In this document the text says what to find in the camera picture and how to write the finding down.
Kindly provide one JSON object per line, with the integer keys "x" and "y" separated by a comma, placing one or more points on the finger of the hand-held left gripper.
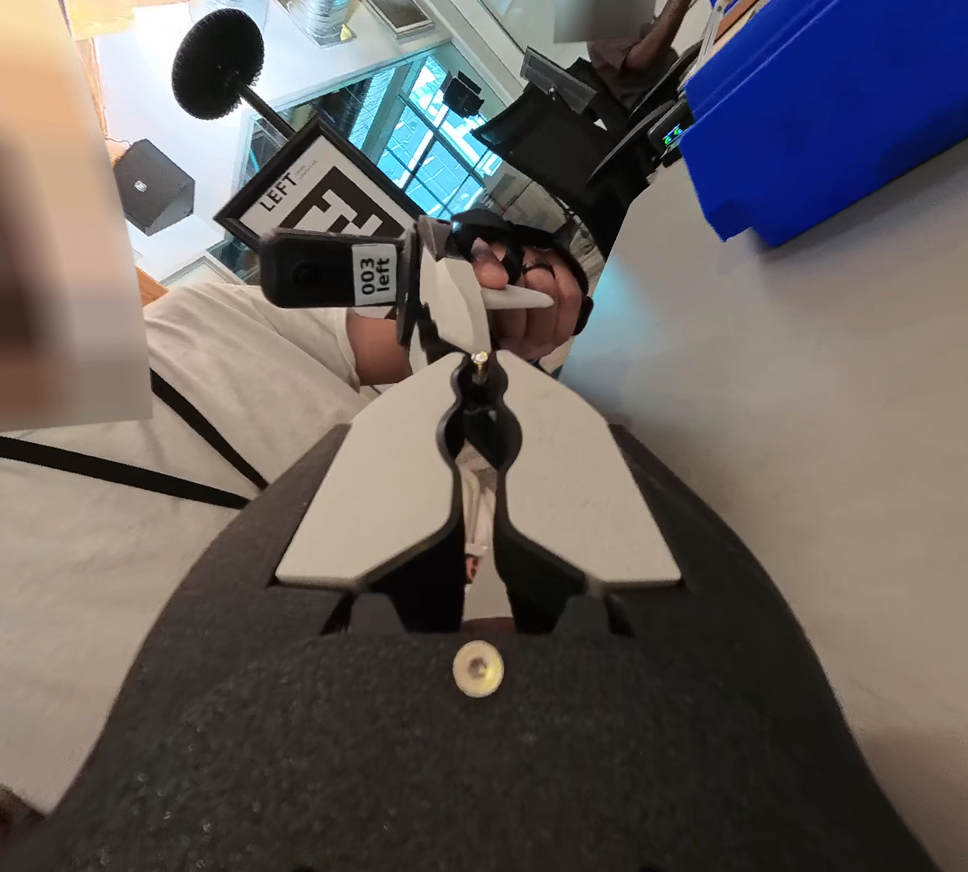
{"x": 454, "y": 304}
{"x": 518, "y": 300}

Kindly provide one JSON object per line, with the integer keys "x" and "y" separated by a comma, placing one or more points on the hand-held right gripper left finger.
{"x": 370, "y": 501}

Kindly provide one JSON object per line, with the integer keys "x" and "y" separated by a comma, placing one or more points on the black framed marker sign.
{"x": 302, "y": 183}

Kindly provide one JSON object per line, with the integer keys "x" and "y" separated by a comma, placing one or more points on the black speaker box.
{"x": 151, "y": 187}

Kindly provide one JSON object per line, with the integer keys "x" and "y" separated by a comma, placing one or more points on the black fuzzy pole stand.
{"x": 215, "y": 62}

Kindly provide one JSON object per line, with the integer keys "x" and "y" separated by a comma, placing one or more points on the black box fixture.
{"x": 461, "y": 93}

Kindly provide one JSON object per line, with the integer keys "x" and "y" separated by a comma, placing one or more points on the person's left forearm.
{"x": 378, "y": 350}

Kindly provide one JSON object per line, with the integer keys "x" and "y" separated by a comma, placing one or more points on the black gold-tipped plug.
{"x": 480, "y": 426}

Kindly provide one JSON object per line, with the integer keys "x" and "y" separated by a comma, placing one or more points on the blue plastic bin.
{"x": 756, "y": 55}
{"x": 870, "y": 153}

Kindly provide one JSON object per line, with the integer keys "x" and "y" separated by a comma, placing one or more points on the black mesh office chair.
{"x": 559, "y": 138}

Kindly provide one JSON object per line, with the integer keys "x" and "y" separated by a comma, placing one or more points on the person's left hand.
{"x": 552, "y": 327}

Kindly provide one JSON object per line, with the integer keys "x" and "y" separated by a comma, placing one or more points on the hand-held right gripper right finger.
{"x": 590, "y": 494}

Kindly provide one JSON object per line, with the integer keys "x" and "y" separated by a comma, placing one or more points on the black device with lit display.
{"x": 669, "y": 130}

